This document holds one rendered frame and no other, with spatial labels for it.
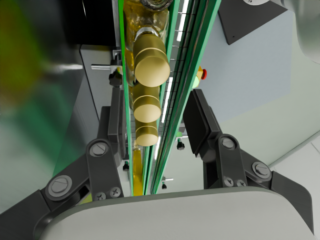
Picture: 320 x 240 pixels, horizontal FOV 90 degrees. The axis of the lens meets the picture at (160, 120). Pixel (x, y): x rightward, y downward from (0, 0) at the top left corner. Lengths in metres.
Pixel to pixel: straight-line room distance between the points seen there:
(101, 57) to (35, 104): 0.30
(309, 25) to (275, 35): 0.45
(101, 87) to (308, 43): 0.55
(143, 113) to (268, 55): 0.92
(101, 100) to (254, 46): 0.75
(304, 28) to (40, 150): 0.58
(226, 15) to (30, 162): 0.76
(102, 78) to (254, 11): 0.64
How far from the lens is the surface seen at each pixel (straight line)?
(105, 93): 0.55
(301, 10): 0.58
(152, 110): 0.19
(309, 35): 0.54
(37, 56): 0.23
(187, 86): 0.45
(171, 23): 0.35
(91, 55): 0.48
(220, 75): 0.98
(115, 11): 0.43
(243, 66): 1.01
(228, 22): 0.81
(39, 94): 0.22
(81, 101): 0.46
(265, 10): 0.88
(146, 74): 0.16
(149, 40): 0.17
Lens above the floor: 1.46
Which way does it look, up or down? 39 degrees down
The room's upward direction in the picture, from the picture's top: 171 degrees clockwise
